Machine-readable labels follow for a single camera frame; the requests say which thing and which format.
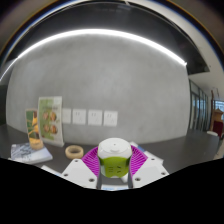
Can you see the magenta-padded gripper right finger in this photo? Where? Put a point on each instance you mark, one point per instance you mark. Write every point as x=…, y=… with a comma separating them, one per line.
x=150, y=171

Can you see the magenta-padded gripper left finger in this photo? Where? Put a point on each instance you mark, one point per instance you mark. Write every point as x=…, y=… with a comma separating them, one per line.
x=78, y=173

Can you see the beige tape roll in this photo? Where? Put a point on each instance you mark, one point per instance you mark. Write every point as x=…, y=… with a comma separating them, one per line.
x=68, y=152

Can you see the grey printed booklet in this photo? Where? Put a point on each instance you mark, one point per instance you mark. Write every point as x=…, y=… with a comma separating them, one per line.
x=28, y=153

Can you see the acrylic stand with food pictures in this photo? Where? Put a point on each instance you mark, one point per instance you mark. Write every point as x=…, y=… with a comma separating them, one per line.
x=50, y=120

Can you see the small yellow card wooden holder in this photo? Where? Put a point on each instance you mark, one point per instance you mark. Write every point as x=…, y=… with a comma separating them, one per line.
x=32, y=128

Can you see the curved ceiling light strip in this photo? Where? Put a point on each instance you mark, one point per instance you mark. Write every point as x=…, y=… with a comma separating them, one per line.
x=96, y=31

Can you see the blank white wall plate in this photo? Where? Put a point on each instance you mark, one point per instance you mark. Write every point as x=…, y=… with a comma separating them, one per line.
x=66, y=116

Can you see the glass window wall dark frames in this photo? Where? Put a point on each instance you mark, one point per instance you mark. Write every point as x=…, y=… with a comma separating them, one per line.
x=198, y=106

